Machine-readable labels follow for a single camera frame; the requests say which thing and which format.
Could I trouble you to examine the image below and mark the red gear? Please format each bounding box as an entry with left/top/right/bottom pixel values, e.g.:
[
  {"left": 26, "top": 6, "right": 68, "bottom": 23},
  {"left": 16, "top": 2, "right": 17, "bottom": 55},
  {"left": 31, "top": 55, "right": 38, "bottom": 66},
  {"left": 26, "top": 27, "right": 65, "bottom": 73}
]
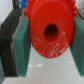
[{"left": 25, "top": 0, "right": 77, "bottom": 58}]

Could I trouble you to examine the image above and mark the gripper green padded left finger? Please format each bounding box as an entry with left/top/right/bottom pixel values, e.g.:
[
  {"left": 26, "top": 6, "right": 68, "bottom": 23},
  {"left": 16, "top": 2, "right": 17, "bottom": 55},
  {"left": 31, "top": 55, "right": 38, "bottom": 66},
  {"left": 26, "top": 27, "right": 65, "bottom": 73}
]
[{"left": 0, "top": 9, "right": 31, "bottom": 77}]

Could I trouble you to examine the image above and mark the gripper green padded right finger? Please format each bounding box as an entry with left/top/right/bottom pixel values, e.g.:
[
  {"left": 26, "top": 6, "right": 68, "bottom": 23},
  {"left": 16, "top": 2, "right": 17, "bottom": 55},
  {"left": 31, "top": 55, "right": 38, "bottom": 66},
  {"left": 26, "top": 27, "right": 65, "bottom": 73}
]
[{"left": 69, "top": 9, "right": 84, "bottom": 78}]

